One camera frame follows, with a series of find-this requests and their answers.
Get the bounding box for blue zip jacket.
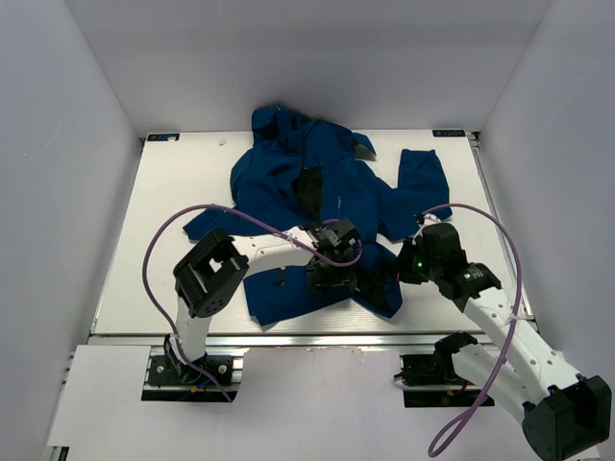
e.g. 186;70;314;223
181;103;452;328

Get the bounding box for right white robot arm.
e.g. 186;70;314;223
396;223;612;460

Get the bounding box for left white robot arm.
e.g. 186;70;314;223
164;219;361;383

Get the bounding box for right blue table label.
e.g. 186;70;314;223
431;129;466;137

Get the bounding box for blue table label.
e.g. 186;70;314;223
146;133;180;142
431;129;466;137

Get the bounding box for left blue table label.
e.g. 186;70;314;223
146;133;180;142

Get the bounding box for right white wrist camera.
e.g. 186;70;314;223
412;213;441;239

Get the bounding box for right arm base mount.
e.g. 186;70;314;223
393;331;495;409

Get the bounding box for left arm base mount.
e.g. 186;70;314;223
141;349;242;403

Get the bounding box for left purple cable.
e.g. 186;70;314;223
142;204;364;402

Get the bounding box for purple cable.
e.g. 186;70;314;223
142;204;364;402
413;203;524;457

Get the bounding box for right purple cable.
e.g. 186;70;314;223
413;203;524;457

